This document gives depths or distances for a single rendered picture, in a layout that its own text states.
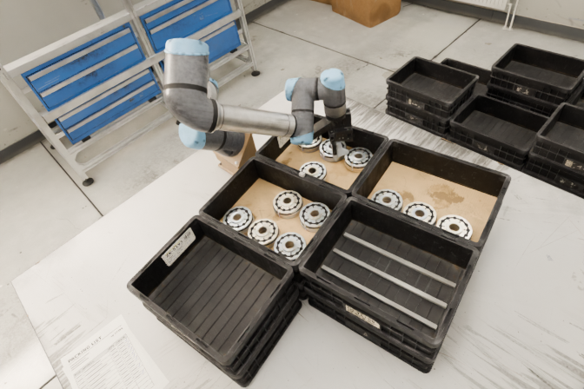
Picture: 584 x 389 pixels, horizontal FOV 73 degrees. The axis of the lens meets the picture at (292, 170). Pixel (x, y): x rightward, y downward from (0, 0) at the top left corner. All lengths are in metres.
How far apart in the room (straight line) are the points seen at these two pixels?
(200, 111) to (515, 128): 1.78
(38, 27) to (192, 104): 2.69
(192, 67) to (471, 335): 1.07
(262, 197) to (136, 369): 0.66
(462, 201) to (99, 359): 1.26
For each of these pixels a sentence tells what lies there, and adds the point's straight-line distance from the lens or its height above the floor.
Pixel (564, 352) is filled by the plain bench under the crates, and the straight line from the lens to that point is 1.37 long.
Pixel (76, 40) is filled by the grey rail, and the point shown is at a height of 0.92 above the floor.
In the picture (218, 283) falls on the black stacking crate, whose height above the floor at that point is 0.83.
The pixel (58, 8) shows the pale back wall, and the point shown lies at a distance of 3.69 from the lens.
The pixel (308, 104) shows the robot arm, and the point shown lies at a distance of 1.28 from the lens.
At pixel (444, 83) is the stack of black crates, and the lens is 2.48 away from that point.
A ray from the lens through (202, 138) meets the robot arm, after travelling 1.47.
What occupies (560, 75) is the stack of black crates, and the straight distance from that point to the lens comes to 2.67.
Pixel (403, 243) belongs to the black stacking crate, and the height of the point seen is 0.83.
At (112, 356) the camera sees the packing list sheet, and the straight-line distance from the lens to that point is 1.47.
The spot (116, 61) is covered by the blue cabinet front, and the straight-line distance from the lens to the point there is 2.96.
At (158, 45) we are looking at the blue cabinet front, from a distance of 3.07.
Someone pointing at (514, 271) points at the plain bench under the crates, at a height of 0.70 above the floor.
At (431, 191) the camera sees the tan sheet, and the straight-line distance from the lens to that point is 1.41.
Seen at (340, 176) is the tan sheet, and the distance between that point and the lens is 1.44.
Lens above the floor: 1.89
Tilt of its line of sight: 46 degrees down
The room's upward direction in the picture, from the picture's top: 12 degrees counter-clockwise
